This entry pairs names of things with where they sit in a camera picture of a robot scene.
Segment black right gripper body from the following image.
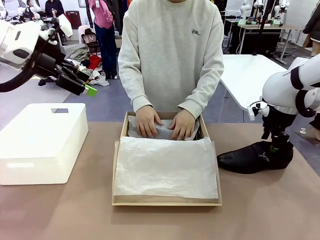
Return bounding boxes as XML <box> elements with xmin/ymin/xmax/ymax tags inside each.
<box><xmin>262</xmin><ymin>105</ymin><xmax>299</xmax><ymax>136</ymax></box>

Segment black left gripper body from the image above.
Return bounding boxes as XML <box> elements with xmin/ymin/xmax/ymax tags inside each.
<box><xmin>32</xmin><ymin>50</ymin><xmax>76</xmax><ymax>81</ymax></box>

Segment white tissue paper sheet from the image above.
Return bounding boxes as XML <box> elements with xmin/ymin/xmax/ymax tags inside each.
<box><xmin>114</xmin><ymin>115</ymin><xmax>220</xmax><ymax>200</ymax></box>

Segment brown cardboard shoe box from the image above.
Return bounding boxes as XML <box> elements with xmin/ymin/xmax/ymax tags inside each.
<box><xmin>111</xmin><ymin>111</ymin><xmax>223</xmax><ymax>207</ymax></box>

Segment person's left forearm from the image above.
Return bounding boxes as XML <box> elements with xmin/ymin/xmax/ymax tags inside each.
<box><xmin>176</xmin><ymin>57</ymin><xmax>225</xmax><ymax>118</ymax></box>

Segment person's right forearm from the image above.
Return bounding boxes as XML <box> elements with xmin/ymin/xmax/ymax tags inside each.
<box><xmin>117</xmin><ymin>57</ymin><xmax>155</xmax><ymax>114</ymax></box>

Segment person's left hand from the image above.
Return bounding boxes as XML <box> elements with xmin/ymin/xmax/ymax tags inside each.
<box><xmin>167</xmin><ymin>108</ymin><xmax>197</xmax><ymax>142</ymax></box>

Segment person's right hand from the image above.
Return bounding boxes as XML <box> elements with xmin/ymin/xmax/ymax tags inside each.
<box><xmin>135</xmin><ymin>105</ymin><xmax>165</xmax><ymax>139</ymax></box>

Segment pile of mixed clothes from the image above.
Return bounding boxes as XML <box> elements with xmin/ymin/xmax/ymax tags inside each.
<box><xmin>37</xmin><ymin>43</ymin><xmax>111</xmax><ymax>88</ymax></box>

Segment black folding chair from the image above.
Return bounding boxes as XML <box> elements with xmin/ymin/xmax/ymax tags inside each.
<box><xmin>78</xmin><ymin>24</ymin><xmax>101</xmax><ymax>55</ymax></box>

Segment hanging navy trousers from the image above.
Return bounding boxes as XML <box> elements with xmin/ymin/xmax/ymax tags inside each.
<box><xmin>94</xmin><ymin>22</ymin><xmax>119</xmax><ymax>80</ymax></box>

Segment white side table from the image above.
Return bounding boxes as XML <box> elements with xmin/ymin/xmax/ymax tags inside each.
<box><xmin>219</xmin><ymin>54</ymin><xmax>296</xmax><ymax>111</ymax></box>

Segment seated person in black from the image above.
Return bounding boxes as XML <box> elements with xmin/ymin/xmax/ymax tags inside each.
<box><xmin>44</xmin><ymin>0</ymin><xmax>66</xmax><ymax>19</ymax></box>

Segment white plastic bin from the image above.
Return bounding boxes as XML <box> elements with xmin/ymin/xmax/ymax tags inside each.
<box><xmin>0</xmin><ymin>102</ymin><xmax>90</xmax><ymax>186</ymax></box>

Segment hanging pink shirt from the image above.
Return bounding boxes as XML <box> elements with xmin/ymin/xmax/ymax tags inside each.
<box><xmin>90</xmin><ymin>0</ymin><xmax>115</xmax><ymax>30</ymax></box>

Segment black tripod pole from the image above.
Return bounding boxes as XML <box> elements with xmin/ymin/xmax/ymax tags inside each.
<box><xmin>251</xmin><ymin>0</ymin><xmax>275</xmax><ymax>56</ymax></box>

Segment background lab table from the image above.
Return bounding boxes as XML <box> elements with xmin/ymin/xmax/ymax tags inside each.
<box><xmin>223</xmin><ymin>18</ymin><xmax>305</xmax><ymax>64</ymax></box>

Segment person in grey sweatshirt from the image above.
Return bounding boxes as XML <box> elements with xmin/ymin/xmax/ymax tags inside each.
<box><xmin>117</xmin><ymin>0</ymin><xmax>225</xmax><ymax>118</ymax></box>

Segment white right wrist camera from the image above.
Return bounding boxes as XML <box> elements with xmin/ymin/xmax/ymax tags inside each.
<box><xmin>247</xmin><ymin>98</ymin><xmax>270</xmax><ymax>122</ymax></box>

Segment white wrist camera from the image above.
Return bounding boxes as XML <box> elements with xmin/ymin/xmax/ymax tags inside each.
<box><xmin>247</xmin><ymin>98</ymin><xmax>270</xmax><ymax>122</ymax></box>
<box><xmin>38</xmin><ymin>13</ymin><xmax>74</xmax><ymax>46</ymax></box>

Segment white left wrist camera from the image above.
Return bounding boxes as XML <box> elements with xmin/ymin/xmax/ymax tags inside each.
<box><xmin>38</xmin><ymin>13</ymin><xmax>74</xmax><ymax>46</ymax></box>

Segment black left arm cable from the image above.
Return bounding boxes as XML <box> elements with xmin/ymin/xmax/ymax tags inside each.
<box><xmin>0</xmin><ymin>24</ymin><xmax>61</xmax><ymax>94</ymax></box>

